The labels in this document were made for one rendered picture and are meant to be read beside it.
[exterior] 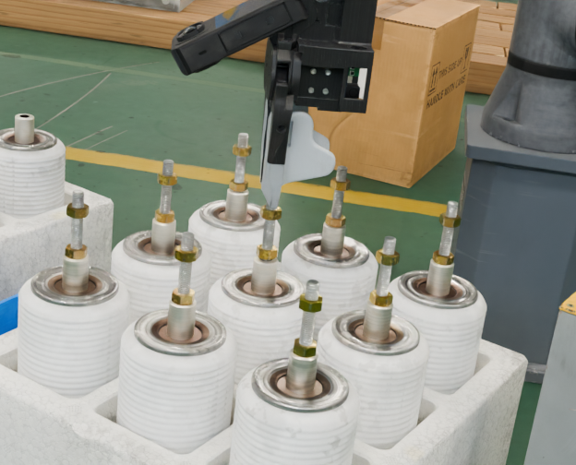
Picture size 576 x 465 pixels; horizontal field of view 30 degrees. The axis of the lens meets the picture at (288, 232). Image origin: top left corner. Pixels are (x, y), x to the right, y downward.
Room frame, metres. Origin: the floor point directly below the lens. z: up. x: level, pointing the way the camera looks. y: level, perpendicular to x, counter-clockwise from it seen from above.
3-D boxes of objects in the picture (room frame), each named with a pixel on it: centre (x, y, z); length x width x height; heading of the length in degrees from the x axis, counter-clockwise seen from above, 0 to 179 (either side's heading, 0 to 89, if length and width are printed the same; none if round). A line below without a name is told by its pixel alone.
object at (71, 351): (0.85, 0.18, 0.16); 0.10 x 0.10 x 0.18
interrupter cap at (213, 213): (1.05, 0.06, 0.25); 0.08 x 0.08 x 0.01
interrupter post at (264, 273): (0.89, 0.02, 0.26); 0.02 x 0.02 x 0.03
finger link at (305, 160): (0.87, 0.00, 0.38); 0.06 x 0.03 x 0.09; 97
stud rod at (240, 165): (1.05, 0.06, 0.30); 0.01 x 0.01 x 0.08
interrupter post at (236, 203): (1.05, 0.06, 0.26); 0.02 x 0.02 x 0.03
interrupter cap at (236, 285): (0.89, 0.02, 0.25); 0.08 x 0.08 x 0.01
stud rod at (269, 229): (0.89, 0.02, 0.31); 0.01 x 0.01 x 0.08
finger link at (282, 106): (0.87, 0.02, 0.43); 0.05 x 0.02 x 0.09; 7
